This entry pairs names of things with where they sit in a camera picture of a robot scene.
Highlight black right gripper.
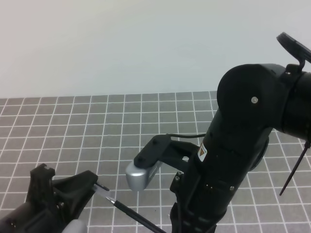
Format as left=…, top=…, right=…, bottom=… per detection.
left=170, top=155, right=245, bottom=233

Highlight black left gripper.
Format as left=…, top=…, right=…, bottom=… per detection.
left=0, top=164, right=98, bottom=233

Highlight black pen cap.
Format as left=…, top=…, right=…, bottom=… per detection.
left=93, top=183, right=110, bottom=198

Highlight black pen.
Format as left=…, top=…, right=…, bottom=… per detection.
left=105, top=197, right=166, bottom=233

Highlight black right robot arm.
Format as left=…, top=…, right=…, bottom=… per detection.
left=170, top=33, right=311, bottom=233

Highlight grey grid tablecloth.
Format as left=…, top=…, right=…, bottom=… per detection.
left=0, top=91, right=311, bottom=233

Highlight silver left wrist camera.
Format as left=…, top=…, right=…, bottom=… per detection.
left=62, top=219, right=87, bottom=233

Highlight black right camera cable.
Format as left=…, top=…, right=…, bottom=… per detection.
left=166, top=132, right=207, bottom=140

